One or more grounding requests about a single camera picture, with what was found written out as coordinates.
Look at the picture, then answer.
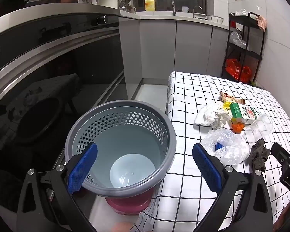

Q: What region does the black integrated stove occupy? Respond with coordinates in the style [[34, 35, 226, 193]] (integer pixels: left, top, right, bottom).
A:
[[0, 3, 126, 232]]

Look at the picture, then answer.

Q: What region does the red plastic bag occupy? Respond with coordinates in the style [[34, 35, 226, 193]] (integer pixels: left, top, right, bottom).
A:
[[225, 58, 252, 83]]

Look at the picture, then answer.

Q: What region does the dark scrap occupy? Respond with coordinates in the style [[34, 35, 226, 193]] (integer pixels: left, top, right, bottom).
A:
[[250, 138, 271, 171]]

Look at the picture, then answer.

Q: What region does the black shelf cart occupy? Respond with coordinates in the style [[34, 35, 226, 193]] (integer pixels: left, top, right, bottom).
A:
[[221, 12, 266, 84]]

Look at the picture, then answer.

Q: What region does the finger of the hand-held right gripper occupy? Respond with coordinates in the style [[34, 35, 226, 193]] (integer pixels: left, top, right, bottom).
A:
[[271, 143, 290, 174]]

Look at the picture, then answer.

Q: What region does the red checkered cloth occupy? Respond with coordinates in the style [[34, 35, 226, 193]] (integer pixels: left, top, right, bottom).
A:
[[257, 16, 267, 32]]

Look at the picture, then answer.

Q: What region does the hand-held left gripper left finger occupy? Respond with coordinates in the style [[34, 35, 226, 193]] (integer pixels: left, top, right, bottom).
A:
[[16, 142, 98, 232]]

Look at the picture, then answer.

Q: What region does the grey kitchen cabinet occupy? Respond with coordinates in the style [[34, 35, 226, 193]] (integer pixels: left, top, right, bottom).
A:
[[118, 16, 230, 86]]

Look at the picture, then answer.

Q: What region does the yellow detergent bottle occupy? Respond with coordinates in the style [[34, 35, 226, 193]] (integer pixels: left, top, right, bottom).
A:
[[144, 0, 156, 12]]

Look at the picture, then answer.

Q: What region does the metal colander bowl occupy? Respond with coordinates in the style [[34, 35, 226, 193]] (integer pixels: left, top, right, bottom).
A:
[[206, 15, 225, 25]]

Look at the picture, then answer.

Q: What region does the clear plastic cup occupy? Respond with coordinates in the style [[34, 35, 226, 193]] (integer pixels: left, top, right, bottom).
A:
[[244, 113, 273, 143]]

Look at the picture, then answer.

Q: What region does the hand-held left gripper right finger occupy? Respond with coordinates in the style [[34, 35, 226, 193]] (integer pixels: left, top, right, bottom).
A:
[[192, 142, 273, 232]]

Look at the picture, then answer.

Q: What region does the white tissue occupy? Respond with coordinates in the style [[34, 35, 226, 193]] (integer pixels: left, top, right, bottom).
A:
[[194, 103, 232, 128]]

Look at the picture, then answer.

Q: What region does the grey perforated waste basket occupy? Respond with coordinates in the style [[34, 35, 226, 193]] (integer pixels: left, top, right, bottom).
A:
[[64, 100, 177, 197]]

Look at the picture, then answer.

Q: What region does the stove control knob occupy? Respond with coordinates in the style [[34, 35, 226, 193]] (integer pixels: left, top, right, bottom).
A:
[[95, 15, 109, 26]]

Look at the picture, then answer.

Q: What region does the green white carton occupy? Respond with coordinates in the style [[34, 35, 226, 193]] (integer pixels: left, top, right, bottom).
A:
[[228, 103, 258, 122]]

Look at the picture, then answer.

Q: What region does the yellow plastic lid ring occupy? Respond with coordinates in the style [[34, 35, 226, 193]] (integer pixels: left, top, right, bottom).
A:
[[223, 101, 244, 124]]

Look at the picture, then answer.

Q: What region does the white black checkered tablecloth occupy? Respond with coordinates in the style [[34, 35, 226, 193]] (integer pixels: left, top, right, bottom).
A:
[[129, 71, 290, 232]]

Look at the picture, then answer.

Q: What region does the crumpled snack wrapper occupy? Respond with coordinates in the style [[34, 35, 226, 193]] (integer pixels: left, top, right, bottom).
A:
[[219, 90, 247, 105]]

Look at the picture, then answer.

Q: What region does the orange plastic scrap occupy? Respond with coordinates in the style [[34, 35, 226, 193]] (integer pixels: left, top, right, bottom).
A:
[[231, 122, 244, 134]]

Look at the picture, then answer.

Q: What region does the pink plastic stool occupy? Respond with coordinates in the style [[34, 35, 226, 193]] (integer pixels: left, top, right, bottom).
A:
[[105, 193, 151, 215]]

